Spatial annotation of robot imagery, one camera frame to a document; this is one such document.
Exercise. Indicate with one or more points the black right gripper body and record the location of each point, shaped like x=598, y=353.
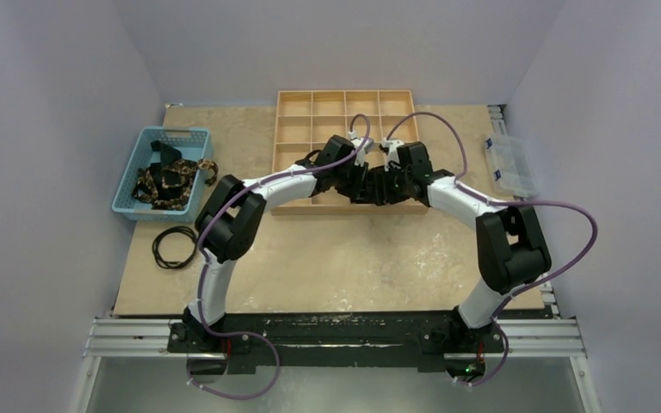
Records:
x=388, y=181

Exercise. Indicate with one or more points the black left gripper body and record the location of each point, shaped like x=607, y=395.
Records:
x=348, y=179

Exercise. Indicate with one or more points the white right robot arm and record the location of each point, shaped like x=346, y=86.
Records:
x=511, y=248

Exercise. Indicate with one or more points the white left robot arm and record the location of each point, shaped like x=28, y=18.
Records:
x=232, y=215

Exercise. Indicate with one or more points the clear plastic box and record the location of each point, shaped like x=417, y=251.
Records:
x=509, y=166

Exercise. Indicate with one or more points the leopard print tie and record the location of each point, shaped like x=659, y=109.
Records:
x=173, y=199

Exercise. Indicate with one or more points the blue plastic basket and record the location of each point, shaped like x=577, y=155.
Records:
x=194, y=144

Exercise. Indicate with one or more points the black tie in basket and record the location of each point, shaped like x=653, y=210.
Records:
x=164, y=172

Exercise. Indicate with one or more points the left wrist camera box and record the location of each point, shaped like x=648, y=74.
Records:
x=362, y=145

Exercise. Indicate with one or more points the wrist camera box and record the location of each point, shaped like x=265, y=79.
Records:
x=362, y=145
x=390, y=147

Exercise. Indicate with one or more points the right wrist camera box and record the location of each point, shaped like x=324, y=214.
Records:
x=390, y=147

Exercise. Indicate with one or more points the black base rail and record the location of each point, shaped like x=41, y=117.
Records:
x=429, y=341

